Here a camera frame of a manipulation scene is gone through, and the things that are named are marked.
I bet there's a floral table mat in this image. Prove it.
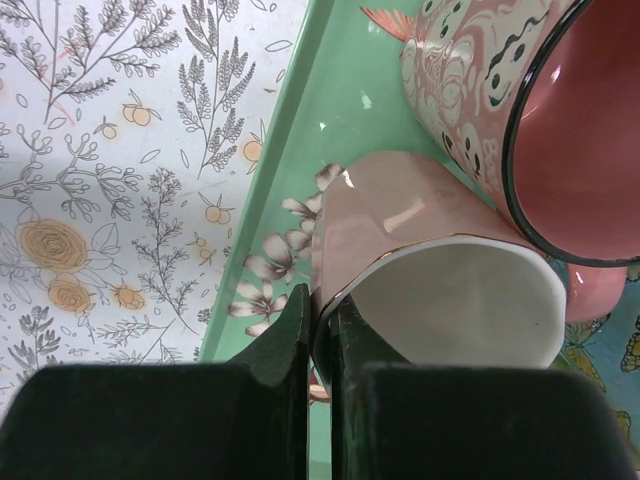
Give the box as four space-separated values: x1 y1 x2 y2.
1 1 306 405

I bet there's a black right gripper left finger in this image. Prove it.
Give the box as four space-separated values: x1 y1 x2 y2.
1 284 310 479

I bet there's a green floral tray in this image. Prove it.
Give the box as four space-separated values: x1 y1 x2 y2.
192 0 501 480

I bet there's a pink octagonal mug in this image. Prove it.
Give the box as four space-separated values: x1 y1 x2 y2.
311 151 566 381

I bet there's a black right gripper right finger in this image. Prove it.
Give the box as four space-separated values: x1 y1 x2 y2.
330 300 637 479

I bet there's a pink round mug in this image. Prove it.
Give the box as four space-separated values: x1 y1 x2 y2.
375 1 639 322

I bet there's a blue butterfly mug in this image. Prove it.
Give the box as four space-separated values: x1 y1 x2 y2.
555 301 639 455

